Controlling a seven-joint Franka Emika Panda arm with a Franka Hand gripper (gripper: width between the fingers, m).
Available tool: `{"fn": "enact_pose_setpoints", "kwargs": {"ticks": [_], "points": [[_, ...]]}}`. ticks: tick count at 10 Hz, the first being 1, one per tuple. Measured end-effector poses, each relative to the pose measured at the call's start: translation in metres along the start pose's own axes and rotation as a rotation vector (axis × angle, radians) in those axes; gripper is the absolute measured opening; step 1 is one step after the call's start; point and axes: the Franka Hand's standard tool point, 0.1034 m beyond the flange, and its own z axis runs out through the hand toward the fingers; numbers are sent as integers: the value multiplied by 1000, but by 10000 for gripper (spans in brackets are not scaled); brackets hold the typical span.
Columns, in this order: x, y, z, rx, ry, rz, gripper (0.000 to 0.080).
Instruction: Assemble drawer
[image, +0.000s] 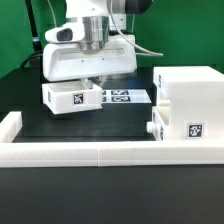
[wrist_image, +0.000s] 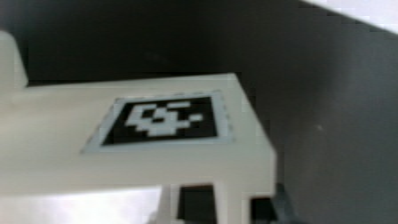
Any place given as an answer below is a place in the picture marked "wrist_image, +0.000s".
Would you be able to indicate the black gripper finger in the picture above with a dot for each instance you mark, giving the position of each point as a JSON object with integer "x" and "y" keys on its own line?
{"x": 268, "y": 208}

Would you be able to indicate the white drawer tray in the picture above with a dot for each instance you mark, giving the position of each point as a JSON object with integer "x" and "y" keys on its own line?
{"x": 128, "y": 151}

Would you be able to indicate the white U-shaped border fence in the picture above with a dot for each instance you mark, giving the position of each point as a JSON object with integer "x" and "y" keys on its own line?
{"x": 373, "y": 11}

